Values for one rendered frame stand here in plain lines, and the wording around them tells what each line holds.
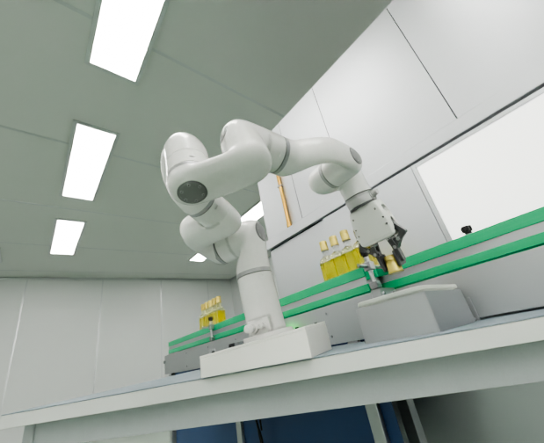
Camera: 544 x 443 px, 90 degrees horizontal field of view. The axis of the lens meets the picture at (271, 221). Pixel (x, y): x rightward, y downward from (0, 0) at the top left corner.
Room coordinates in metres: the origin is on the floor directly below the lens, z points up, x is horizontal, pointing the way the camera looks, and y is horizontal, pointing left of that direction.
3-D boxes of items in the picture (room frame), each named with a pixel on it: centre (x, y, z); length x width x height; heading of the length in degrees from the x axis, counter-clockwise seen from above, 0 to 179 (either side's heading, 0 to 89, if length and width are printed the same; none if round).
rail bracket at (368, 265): (0.87, -0.29, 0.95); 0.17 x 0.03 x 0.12; 133
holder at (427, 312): (0.74, -0.32, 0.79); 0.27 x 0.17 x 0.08; 133
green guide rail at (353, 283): (1.52, 0.34, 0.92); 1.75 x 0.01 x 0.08; 43
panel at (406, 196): (0.94, -0.57, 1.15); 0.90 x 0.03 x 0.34; 43
